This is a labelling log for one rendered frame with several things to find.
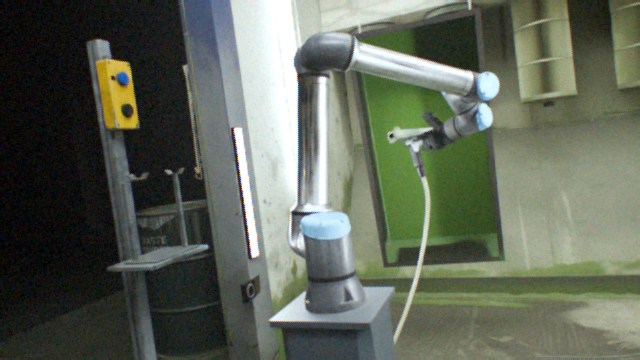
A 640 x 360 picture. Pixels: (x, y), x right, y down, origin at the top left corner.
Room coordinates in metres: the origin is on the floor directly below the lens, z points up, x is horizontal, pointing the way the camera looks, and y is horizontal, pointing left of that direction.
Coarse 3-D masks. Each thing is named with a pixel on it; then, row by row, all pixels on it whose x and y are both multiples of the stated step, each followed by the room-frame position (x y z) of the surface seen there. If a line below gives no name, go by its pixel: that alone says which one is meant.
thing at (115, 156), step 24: (96, 48) 1.82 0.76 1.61; (96, 72) 1.84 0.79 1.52; (96, 96) 1.84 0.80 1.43; (120, 144) 1.85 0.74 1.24; (120, 168) 1.83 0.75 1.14; (120, 192) 1.82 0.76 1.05; (120, 216) 1.83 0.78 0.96; (120, 240) 1.83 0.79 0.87; (144, 288) 1.86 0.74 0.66; (144, 312) 1.84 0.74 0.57; (144, 336) 1.83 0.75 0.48
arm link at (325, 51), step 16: (304, 48) 1.51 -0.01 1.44; (320, 48) 1.47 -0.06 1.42; (336, 48) 1.45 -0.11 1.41; (352, 48) 1.45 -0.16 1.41; (368, 48) 1.49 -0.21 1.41; (320, 64) 1.49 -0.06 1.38; (336, 64) 1.47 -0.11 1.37; (352, 64) 1.48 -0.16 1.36; (368, 64) 1.49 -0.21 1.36; (384, 64) 1.50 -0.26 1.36; (400, 64) 1.51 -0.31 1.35; (416, 64) 1.53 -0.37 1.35; (432, 64) 1.55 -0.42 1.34; (400, 80) 1.55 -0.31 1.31; (416, 80) 1.55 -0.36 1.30; (432, 80) 1.55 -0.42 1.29; (448, 80) 1.56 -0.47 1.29; (464, 80) 1.58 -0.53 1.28; (480, 80) 1.58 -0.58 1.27; (496, 80) 1.60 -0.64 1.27; (464, 96) 1.62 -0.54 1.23; (480, 96) 1.59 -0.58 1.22
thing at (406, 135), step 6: (390, 132) 1.96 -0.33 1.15; (396, 132) 1.94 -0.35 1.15; (402, 132) 1.96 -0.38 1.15; (408, 132) 1.98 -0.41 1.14; (414, 132) 2.01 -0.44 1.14; (420, 132) 2.03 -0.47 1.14; (390, 138) 1.95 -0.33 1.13; (396, 138) 1.94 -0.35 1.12; (402, 138) 1.95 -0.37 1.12; (408, 138) 1.98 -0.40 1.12; (414, 156) 1.99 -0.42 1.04; (420, 156) 1.99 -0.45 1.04; (414, 162) 2.00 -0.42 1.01; (420, 162) 1.98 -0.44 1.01; (420, 168) 1.98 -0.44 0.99; (420, 174) 1.98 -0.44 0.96; (426, 174) 1.98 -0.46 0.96
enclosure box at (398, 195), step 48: (384, 48) 2.54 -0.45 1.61; (432, 48) 2.48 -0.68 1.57; (480, 48) 2.10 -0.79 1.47; (384, 96) 2.60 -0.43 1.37; (432, 96) 2.54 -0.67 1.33; (384, 144) 2.66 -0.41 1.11; (480, 144) 2.53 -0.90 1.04; (384, 192) 2.73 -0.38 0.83; (432, 192) 2.66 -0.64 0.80; (480, 192) 2.59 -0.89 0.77; (384, 240) 2.59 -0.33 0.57; (432, 240) 2.68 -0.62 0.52; (480, 240) 2.56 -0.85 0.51
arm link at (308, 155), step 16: (304, 64) 1.56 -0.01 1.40; (304, 80) 1.57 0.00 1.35; (320, 80) 1.57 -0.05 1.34; (304, 96) 1.57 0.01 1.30; (320, 96) 1.57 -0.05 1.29; (304, 112) 1.56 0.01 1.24; (320, 112) 1.56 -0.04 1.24; (304, 128) 1.56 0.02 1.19; (320, 128) 1.56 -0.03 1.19; (304, 144) 1.56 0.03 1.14; (320, 144) 1.56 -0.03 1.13; (304, 160) 1.56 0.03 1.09; (320, 160) 1.56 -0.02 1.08; (304, 176) 1.56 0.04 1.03; (320, 176) 1.56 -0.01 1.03; (304, 192) 1.55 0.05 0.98; (320, 192) 1.55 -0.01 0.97; (304, 208) 1.54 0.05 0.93; (320, 208) 1.54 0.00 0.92; (288, 224) 1.65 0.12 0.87; (288, 240) 1.61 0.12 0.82
